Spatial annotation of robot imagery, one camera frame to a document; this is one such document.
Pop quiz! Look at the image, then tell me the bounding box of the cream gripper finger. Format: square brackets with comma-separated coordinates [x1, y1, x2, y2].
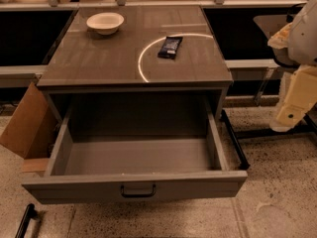
[269, 64, 317, 129]

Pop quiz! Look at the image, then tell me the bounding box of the dark blue snack bar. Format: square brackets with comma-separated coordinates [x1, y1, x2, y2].
[158, 37, 182, 60]

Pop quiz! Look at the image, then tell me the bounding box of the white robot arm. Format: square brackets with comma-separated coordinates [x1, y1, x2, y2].
[268, 0, 317, 132]

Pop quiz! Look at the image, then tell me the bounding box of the open grey top drawer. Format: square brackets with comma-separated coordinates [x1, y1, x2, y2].
[23, 93, 247, 204]

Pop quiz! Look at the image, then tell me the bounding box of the white bowl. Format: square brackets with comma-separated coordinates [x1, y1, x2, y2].
[86, 13, 124, 35]

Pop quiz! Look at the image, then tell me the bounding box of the grey cabinet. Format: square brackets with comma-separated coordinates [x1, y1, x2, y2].
[38, 6, 233, 116]

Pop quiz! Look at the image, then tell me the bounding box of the brown cardboard box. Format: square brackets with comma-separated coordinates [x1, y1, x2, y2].
[0, 83, 57, 159]

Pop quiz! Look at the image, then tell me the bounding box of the black bar on floor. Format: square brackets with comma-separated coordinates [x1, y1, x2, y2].
[15, 203, 38, 238]

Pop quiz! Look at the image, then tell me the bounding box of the black table leg frame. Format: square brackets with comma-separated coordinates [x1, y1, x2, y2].
[235, 115, 317, 139]

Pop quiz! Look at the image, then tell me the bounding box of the black floor rail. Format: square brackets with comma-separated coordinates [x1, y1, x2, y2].
[221, 110, 250, 171]

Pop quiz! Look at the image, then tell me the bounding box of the black drawer handle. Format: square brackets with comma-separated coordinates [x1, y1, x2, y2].
[120, 184, 157, 198]

